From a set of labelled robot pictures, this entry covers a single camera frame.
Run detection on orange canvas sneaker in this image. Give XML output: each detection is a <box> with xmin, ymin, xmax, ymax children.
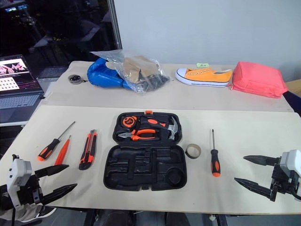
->
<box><xmin>175</xmin><ymin>67</ymin><xmax>234</xmax><ymax>88</ymax></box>

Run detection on long screwdriver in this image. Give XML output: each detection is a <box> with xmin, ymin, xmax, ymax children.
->
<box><xmin>37</xmin><ymin>121</ymin><xmax>76</xmax><ymax>162</ymax></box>

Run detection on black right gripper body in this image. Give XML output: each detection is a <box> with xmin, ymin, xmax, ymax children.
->
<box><xmin>269</xmin><ymin>163</ymin><xmax>298</xmax><ymax>194</ymax></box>

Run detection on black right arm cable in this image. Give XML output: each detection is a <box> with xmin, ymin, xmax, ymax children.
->
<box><xmin>290</xmin><ymin>182</ymin><xmax>301</xmax><ymax>201</ymax></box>

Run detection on pink red fabric bag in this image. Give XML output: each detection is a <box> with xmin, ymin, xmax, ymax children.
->
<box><xmin>229</xmin><ymin>61</ymin><xmax>289</xmax><ymax>98</ymax></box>

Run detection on blue plastic bag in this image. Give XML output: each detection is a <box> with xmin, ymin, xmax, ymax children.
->
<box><xmin>87</xmin><ymin>57</ymin><xmax>133</xmax><ymax>90</ymax></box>

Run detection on clear plastic bag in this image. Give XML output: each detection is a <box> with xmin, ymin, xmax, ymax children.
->
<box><xmin>90</xmin><ymin>49</ymin><xmax>170</xmax><ymax>96</ymax></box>

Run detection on orange black utility knife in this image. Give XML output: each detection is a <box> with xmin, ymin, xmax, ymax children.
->
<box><xmin>78</xmin><ymin>129</ymin><xmax>98</xmax><ymax>171</ymax></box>

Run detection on black white-soled sneaker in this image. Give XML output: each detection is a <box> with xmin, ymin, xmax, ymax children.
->
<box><xmin>13</xmin><ymin>203</ymin><xmax>57</xmax><ymax>224</ymax></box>

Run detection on black tape roll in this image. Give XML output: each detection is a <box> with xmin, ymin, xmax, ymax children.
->
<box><xmin>184</xmin><ymin>143</ymin><xmax>202</xmax><ymax>160</ymax></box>

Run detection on dark rounded shape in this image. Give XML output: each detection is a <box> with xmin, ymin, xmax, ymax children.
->
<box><xmin>98</xmin><ymin>210</ymin><xmax>133</xmax><ymax>226</ymax></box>

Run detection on orange test pen screwdriver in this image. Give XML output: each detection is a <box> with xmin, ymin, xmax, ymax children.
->
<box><xmin>54</xmin><ymin>134</ymin><xmax>72</xmax><ymax>166</ymax></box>

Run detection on orange handled pliers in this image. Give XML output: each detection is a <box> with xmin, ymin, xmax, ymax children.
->
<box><xmin>117</xmin><ymin>129</ymin><xmax>157</xmax><ymax>142</ymax></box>

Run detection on claw hammer black orange grip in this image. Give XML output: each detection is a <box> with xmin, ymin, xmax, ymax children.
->
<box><xmin>140</xmin><ymin>116</ymin><xmax>181</xmax><ymax>141</ymax></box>

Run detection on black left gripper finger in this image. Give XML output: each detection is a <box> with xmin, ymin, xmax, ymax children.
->
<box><xmin>42</xmin><ymin>183</ymin><xmax>78</xmax><ymax>205</ymax></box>
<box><xmin>35</xmin><ymin>164</ymin><xmax>70</xmax><ymax>178</ymax></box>

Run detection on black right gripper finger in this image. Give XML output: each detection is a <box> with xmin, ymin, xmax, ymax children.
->
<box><xmin>243</xmin><ymin>154</ymin><xmax>281</xmax><ymax>167</ymax></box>
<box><xmin>234</xmin><ymin>177</ymin><xmax>277</xmax><ymax>202</ymax></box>

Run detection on short Phillips screwdriver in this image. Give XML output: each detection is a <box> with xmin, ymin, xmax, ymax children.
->
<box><xmin>209</xmin><ymin>128</ymin><xmax>222</xmax><ymax>178</ymax></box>

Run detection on orange black tape measure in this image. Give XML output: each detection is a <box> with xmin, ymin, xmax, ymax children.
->
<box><xmin>121</xmin><ymin>116</ymin><xmax>137</xmax><ymax>129</ymax></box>

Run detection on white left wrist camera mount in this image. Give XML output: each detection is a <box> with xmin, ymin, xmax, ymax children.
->
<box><xmin>6</xmin><ymin>157</ymin><xmax>33</xmax><ymax>201</ymax></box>

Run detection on open laptop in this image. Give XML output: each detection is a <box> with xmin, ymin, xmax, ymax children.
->
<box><xmin>0</xmin><ymin>54</ymin><xmax>46</xmax><ymax>124</ymax></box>

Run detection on lit background monitor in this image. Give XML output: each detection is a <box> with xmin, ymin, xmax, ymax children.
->
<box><xmin>4</xmin><ymin>4</ymin><xmax>29</xmax><ymax>12</ymax></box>

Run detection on metal frame pillar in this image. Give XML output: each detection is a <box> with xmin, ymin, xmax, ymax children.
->
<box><xmin>107</xmin><ymin>0</ymin><xmax>123</xmax><ymax>50</ymax></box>

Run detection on brown cardboard packet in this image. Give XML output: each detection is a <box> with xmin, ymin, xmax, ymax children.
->
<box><xmin>123</xmin><ymin>56</ymin><xmax>158</xmax><ymax>82</ymax></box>

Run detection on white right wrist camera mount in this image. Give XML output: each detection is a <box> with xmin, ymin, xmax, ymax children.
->
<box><xmin>279</xmin><ymin>149</ymin><xmax>301</xmax><ymax>185</ymax></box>

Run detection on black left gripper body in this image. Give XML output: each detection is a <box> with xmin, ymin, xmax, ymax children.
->
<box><xmin>16</xmin><ymin>174</ymin><xmax>45</xmax><ymax>206</ymax></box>

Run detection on black tool case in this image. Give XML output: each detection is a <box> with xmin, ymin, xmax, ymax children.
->
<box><xmin>103</xmin><ymin>110</ymin><xmax>188</xmax><ymax>192</ymax></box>

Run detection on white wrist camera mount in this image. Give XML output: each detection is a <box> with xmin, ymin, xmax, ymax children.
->
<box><xmin>279</xmin><ymin>149</ymin><xmax>301</xmax><ymax>185</ymax></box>
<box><xmin>6</xmin><ymin>157</ymin><xmax>33</xmax><ymax>201</ymax></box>

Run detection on small round metal tin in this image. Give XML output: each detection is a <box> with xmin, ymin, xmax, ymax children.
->
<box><xmin>68</xmin><ymin>74</ymin><xmax>82</xmax><ymax>84</ymax></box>

